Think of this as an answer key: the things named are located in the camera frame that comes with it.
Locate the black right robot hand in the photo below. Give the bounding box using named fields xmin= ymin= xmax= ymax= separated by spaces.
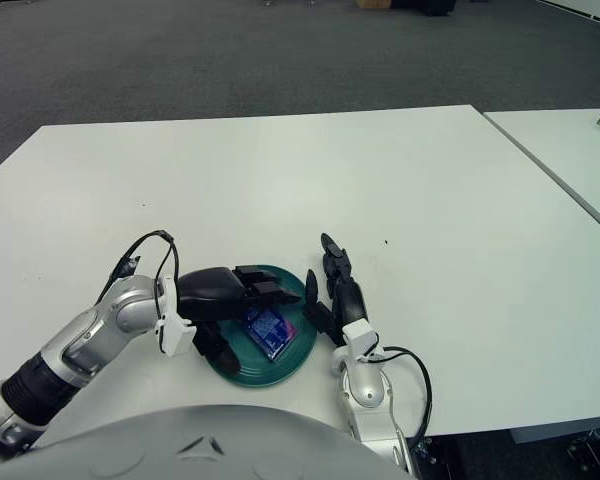
xmin=302 ymin=232 xmax=370 ymax=347

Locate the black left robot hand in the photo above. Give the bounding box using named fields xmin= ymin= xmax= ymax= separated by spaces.
xmin=177 ymin=264 xmax=304 ymax=374

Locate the blue gum pack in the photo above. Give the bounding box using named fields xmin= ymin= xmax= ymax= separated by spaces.
xmin=243 ymin=305 xmax=300 ymax=362

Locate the teal ribbed plate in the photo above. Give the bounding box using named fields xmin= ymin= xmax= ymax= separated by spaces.
xmin=204 ymin=263 xmax=319 ymax=389

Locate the grey robot torso shell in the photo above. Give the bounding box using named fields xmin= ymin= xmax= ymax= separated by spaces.
xmin=0 ymin=403 xmax=411 ymax=480

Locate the white adjoining table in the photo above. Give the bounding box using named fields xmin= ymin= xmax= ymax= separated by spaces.
xmin=482 ymin=107 xmax=600 ymax=241

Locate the black background furniture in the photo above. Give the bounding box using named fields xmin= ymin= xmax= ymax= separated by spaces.
xmin=392 ymin=0 xmax=459 ymax=18

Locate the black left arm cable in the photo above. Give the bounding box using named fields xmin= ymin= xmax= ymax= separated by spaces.
xmin=97 ymin=229 xmax=181 ymax=307

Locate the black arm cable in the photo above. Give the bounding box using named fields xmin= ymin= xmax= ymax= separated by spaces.
xmin=97 ymin=229 xmax=181 ymax=307
xmin=374 ymin=345 xmax=437 ymax=459

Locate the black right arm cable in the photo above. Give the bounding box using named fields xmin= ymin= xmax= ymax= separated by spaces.
xmin=374 ymin=345 xmax=437 ymax=459

